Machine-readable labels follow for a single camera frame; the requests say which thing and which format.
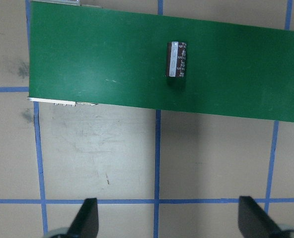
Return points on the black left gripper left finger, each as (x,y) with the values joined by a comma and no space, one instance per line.
(86,222)

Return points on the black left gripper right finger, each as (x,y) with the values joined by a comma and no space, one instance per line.
(254,222)

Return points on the dark brown capacitor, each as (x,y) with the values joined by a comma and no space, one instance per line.
(176,59)

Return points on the green conveyor belt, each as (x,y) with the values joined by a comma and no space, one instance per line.
(84,54)

